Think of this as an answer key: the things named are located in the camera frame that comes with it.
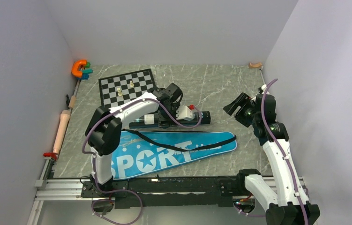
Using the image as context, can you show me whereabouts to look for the small tan stick handle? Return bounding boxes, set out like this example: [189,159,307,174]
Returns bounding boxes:
[66,95,76,109]

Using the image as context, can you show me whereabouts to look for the small wooden arch block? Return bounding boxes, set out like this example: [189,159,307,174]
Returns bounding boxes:
[248,62,262,68]

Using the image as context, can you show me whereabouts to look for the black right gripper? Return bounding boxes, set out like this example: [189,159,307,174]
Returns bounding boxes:
[224,92,260,128]

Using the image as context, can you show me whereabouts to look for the cream chess piece front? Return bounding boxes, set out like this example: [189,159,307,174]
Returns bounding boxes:
[117,87,123,97]

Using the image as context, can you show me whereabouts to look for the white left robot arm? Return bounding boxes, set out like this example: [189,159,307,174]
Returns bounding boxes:
[82,83,183,197]

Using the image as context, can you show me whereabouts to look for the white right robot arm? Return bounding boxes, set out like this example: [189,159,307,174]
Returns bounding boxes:
[223,93,320,225]

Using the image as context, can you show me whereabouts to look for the black shuttlecock tube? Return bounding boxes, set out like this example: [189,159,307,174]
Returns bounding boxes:
[128,111,212,130]

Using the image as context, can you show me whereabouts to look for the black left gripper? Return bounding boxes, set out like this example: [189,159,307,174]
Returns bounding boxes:
[158,103,181,129]

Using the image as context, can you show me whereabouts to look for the orange horseshoe magnet toy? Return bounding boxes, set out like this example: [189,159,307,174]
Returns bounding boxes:
[71,60,87,78]

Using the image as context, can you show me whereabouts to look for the red clamp piece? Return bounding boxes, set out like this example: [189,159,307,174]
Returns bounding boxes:
[43,152,58,161]

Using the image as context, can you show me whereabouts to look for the blue racket bag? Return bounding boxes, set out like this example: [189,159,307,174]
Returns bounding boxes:
[91,128,238,181]

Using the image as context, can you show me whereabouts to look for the black white chessboard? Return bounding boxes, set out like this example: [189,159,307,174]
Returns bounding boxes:
[98,69,156,108]

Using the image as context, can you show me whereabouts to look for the beige wooden roller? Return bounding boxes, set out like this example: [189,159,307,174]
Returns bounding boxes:
[53,110,71,155]

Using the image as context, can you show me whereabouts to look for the teal toy blocks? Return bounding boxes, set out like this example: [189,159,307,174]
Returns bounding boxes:
[81,61,93,80]

